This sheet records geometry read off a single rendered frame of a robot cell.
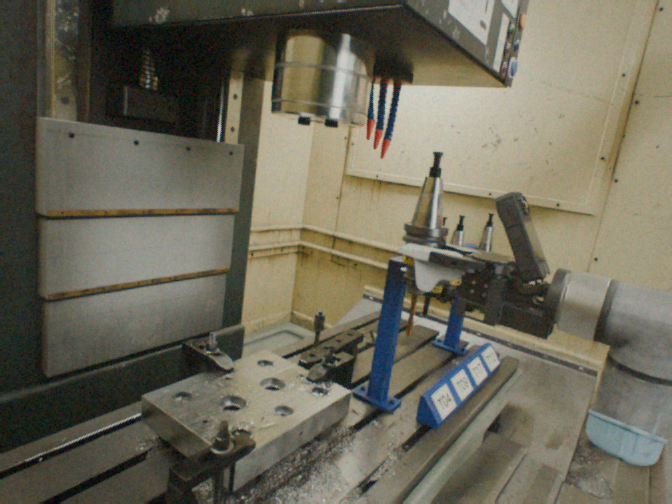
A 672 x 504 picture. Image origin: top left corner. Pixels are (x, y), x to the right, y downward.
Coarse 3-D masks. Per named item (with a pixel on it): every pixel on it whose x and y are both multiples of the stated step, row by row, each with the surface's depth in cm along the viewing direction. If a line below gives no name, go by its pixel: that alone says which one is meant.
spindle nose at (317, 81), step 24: (288, 48) 67; (312, 48) 65; (336, 48) 65; (360, 48) 67; (288, 72) 67; (312, 72) 66; (336, 72) 66; (360, 72) 68; (288, 96) 68; (312, 96) 67; (336, 96) 67; (360, 96) 69; (312, 120) 77; (336, 120) 68; (360, 120) 71
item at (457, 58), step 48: (144, 0) 79; (192, 0) 72; (240, 0) 66; (288, 0) 61; (336, 0) 56; (384, 0) 53; (432, 0) 56; (192, 48) 91; (240, 48) 85; (384, 48) 70; (432, 48) 66; (480, 48) 71
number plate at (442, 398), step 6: (438, 390) 98; (444, 390) 100; (432, 396) 96; (438, 396) 97; (444, 396) 99; (450, 396) 101; (438, 402) 96; (444, 402) 98; (450, 402) 99; (438, 408) 95; (444, 408) 97; (450, 408) 98; (444, 414) 96
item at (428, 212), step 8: (424, 184) 62; (432, 184) 62; (440, 184) 62; (424, 192) 62; (432, 192) 62; (440, 192) 62; (424, 200) 62; (432, 200) 62; (440, 200) 62; (416, 208) 63; (424, 208) 62; (432, 208) 62; (440, 208) 62; (416, 216) 63; (424, 216) 62; (432, 216) 62; (440, 216) 62; (416, 224) 63; (424, 224) 62; (432, 224) 62; (440, 224) 63
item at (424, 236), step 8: (408, 224) 63; (408, 232) 63; (416, 232) 62; (424, 232) 61; (432, 232) 61; (440, 232) 61; (408, 240) 63; (416, 240) 62; (424, 240) 62; (432, 240) 62; (440, 240) 63
